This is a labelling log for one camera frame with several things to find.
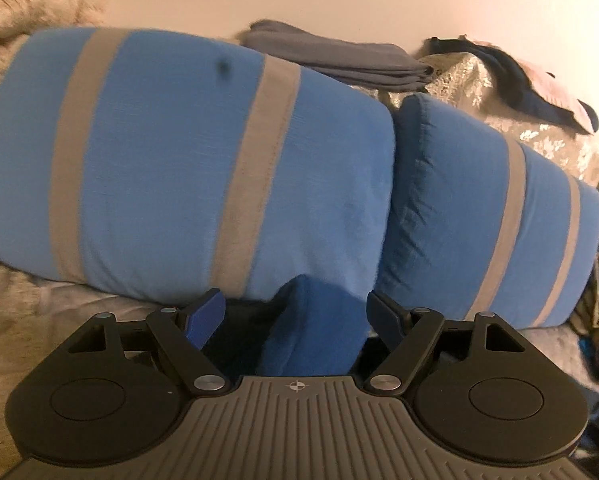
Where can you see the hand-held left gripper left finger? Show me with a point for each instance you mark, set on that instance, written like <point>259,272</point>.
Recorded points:
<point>204,317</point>

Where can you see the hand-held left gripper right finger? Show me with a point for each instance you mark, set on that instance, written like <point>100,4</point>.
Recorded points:
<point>385,317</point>

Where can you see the blue and navy fleece jacket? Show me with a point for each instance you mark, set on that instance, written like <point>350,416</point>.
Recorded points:
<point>314,325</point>

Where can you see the blue pillow with grey stripes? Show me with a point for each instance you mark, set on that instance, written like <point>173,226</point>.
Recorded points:
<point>454,210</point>
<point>154,160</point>

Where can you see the striped woven bag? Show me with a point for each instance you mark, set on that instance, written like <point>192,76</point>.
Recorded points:
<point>592,305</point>

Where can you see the floral lace bedcover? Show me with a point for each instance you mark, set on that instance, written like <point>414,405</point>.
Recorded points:
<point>529,145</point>

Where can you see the folded navy garment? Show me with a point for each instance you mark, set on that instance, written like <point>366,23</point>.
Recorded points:
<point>504,80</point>

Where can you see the folded grey cloth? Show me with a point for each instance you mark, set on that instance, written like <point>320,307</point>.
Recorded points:
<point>339,55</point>

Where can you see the folded pink garment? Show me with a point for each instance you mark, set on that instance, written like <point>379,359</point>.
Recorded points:
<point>554,90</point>

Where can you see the beige crinkled blanket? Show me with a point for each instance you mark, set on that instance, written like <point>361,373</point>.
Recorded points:
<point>29,25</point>

